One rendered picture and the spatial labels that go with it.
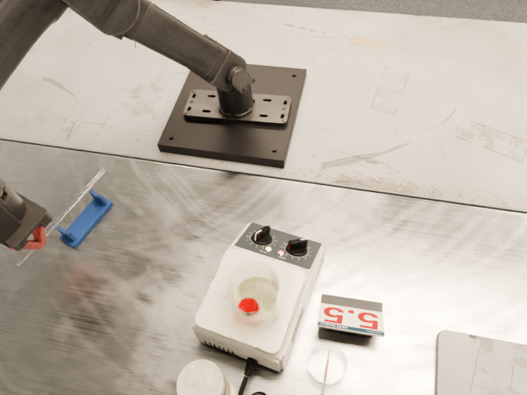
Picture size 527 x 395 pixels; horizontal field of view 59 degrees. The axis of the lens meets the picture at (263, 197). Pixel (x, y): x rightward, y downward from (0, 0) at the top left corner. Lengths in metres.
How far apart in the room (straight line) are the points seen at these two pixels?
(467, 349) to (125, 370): 0.48
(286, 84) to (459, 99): 0.33
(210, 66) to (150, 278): 0.35
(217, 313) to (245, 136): 0.36
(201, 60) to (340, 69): 0.36
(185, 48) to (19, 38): 0.24
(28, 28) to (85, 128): 0.44
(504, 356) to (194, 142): 0.59
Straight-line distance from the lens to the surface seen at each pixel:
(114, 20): 0.60
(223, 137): 0.86
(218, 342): 0.65
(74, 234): 0.84
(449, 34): 1.12
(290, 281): 0.63
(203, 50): 0.74
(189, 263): 0.76
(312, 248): 0.70
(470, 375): 0.71
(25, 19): 0.58
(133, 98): 1.01
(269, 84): 0.95
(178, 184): 0.84
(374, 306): 0.72
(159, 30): 0.67
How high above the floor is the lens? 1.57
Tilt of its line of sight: 57 degrees down
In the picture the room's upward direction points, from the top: 8 degrees counter-clockwise
